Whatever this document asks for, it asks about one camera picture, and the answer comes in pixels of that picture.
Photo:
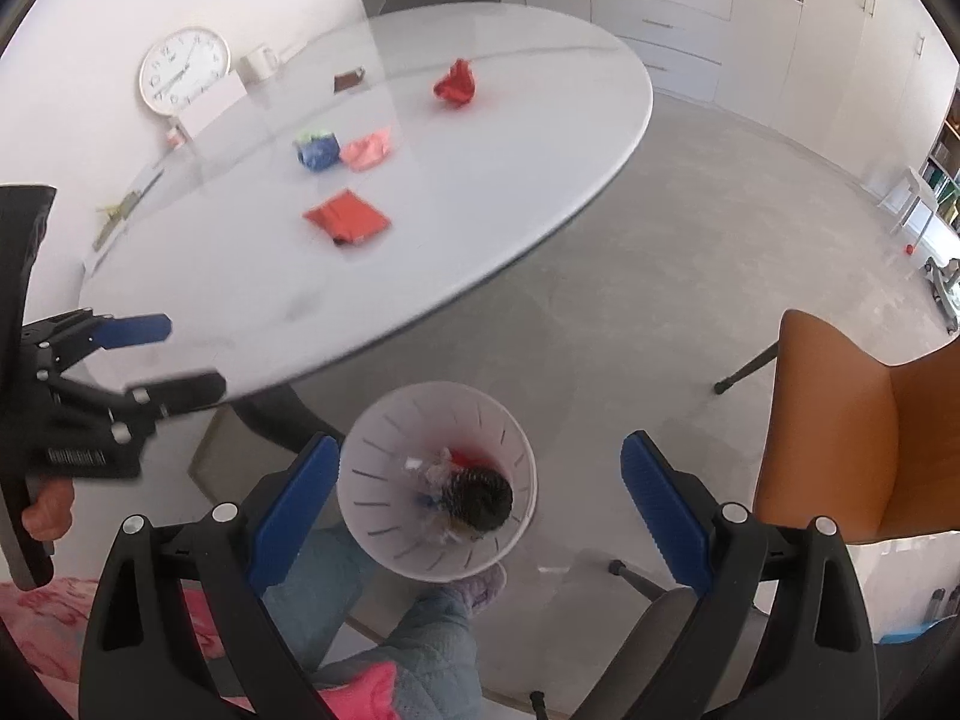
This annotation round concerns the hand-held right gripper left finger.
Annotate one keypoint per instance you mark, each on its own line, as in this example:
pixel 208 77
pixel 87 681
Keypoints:
pixel 292 517

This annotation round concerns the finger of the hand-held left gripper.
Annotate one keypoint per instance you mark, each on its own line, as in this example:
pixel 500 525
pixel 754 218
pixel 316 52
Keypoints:
pixel 180 394
pixel 135 330

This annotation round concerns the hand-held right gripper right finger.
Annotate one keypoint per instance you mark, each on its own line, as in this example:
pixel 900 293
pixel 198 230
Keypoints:
pixel 664 514

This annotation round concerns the white slotted waste basket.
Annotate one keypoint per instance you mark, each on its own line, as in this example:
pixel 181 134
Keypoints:
pixel 375 465

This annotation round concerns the black foam fruit net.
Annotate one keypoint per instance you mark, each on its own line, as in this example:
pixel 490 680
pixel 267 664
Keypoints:
pixel 484 499

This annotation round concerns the person's left hand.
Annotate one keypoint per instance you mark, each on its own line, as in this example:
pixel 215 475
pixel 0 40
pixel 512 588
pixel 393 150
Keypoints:
pixel 49 514

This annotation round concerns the dark table base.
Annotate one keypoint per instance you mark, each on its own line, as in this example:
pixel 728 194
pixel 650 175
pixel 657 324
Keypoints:
pixel 277 420

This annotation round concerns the dark grey chair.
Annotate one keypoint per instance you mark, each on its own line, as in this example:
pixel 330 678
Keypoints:
pixel 660 630

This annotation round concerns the pink fleece garment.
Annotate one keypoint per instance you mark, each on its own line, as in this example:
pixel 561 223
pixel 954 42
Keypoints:
pixel 45 615

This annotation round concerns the blue quilted pants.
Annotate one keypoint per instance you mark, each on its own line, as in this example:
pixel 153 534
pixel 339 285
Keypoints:
pixel 420 652

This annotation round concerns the lilac slipper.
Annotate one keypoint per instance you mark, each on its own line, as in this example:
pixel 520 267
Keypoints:
pixel 484 585

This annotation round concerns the small pink bottle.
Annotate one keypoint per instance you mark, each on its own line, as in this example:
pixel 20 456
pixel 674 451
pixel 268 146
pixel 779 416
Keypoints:
pixel 176 136

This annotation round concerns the orange chair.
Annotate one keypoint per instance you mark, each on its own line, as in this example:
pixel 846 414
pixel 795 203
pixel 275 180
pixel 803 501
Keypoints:
pixel 855 427

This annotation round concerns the white rectangular box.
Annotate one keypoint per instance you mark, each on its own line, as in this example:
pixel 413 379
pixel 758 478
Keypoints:
pixel 210 109

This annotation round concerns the red flat packet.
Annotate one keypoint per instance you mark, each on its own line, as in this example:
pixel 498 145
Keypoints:
pixel 347 217

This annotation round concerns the blue crumpled wrapper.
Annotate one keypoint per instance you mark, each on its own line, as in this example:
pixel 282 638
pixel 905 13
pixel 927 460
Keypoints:
pixel 319 157

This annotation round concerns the green crumpled paper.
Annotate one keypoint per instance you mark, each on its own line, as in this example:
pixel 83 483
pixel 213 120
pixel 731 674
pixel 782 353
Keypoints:
pixel 311 139

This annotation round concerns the blue plastic object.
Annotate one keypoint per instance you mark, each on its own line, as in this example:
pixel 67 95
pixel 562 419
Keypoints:
pixel 907 631

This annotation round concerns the white mug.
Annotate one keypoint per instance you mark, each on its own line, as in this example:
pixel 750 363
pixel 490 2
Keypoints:
pixel 259 64

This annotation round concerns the pink crumpled paper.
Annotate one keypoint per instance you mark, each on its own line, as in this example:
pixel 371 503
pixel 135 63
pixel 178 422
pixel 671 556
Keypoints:
pixel 367 150

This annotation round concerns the brown snack wrapper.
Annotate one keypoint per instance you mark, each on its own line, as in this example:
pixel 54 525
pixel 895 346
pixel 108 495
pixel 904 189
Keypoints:
pixel 349 80

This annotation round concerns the white stool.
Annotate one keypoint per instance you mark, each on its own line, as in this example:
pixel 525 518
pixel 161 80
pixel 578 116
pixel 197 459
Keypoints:
pixel 911 199

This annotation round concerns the open bookshelf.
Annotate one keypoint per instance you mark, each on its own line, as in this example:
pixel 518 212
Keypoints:
pixel 945 165

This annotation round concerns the white round wall clock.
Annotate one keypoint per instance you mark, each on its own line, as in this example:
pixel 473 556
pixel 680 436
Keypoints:
pixel 184 71

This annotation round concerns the grey wheeled frame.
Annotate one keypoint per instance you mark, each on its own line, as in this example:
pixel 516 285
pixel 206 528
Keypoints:
pixel 946 285

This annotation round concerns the beige wall cabinet unit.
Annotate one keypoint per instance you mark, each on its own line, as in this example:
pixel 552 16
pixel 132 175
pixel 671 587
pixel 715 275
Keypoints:
pixel 660 22

